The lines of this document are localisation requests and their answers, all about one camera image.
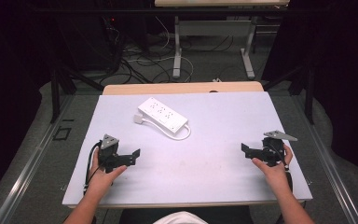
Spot white power strip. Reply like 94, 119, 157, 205
137, 96, 189, 134

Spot tangle of floor cables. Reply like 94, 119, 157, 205
100, 15, 241, 85

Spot person's dark trousers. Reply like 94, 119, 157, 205
118, 204, 255, 224

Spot person's white shirt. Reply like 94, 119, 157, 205
153, 211, 209, 224

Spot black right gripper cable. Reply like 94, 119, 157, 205
271, 146, 294, 191

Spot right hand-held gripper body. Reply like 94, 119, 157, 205
256, 130, 298, 168

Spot white desk with metal legs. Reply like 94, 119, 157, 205
154, 0, 291, 80

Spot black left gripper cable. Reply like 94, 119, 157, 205
83, 140, 103, 196

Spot person's right hand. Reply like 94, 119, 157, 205
251, 144, 294, 189

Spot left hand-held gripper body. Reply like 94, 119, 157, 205
97, 133, 129, 175

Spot white power strip cable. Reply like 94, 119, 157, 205
142, 119, 192, 142

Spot white table mat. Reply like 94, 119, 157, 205
62, 91, 313, 208

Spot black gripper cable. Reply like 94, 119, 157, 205
271, 146, 294, 191
83, 140, 103, 196

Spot black horizontal bar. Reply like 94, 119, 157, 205
32, 7, 325, 15

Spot black metal stand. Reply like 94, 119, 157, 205
262, 63, 317, 126
49, 64, 104, 124

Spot aluminium floor rail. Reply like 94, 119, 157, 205
0, 94, 75, 224
292, 94, 358, 224

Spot black computer tower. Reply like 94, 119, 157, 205
58, 13, 123, 72

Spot person's left hand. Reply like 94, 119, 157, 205
87, 148, 128, 195

